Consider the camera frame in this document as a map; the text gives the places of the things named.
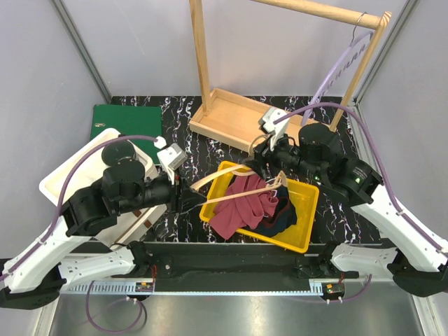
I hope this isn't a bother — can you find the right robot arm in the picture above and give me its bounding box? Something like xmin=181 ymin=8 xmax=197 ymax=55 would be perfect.
xmin=247 ymin=122 xmax=447 ymax=298

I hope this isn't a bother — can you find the wooden clothes hanger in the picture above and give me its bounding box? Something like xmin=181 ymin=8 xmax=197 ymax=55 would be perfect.
xmin=190 ymin=164 xmax=288 ymax=205

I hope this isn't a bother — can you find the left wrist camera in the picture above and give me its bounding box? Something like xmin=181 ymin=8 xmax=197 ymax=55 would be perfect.
xmin=154 ymin=136 xmax=187 ymax=185

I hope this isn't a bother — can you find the white wooden storage box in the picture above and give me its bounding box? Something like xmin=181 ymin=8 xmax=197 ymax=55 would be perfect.
xmin=39 ymin=128 xmax=167 ymax=247

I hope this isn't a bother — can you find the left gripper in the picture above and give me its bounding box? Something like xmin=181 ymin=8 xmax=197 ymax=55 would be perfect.
xmin=118 ymin=164 xmax=209 ymax=215

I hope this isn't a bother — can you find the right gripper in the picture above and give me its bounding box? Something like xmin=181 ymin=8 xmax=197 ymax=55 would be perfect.
xmin=241 ymin=127 xmax=326 ymax=183

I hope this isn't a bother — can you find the wooden clothes rack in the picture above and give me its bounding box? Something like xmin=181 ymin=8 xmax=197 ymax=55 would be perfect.
xmin=189 ymin=1 xmax=391 ymax=152

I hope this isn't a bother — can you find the dark grey cup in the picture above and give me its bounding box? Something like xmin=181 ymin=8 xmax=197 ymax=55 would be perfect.
xmin=101 ymin=141 xmax=137 ymax=167

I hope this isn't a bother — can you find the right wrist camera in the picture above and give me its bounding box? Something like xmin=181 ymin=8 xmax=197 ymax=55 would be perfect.
xmin=258 ymin=107 xmax=289 ymax=151

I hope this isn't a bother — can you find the navy tank top maroon trim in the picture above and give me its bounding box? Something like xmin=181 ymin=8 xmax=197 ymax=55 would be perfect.
xmin=244 ymin=186 xmax=298 ymax=237

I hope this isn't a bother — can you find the green folder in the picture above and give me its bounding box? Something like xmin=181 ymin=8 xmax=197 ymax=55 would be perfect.
xmin=90 ymin=104 xmax=165 ymax=158

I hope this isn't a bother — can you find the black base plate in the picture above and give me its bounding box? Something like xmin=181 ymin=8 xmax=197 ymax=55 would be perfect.
xmin=112 ymin=242 xmax=359 ymax=294

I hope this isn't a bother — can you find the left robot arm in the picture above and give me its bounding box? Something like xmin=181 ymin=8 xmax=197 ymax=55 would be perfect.
xmin=1 ymin=159 xmax=206 ymax=310

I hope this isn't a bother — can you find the lilac plastic hanger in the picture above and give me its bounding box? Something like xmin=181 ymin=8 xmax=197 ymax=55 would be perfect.
xmin=309 ymin=12 xmax=374 ymax=105

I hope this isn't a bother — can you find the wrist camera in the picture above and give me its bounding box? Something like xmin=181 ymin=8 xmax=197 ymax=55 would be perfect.
xmin=154 ymin=136 xmax=187 ymax=185
xmin=258 ymin=107 xmax=289 ymax=151

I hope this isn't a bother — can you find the yellow plastic tray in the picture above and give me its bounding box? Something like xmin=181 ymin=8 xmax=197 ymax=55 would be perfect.
xmin=199 ymin=161 xmax=319 ymax=253

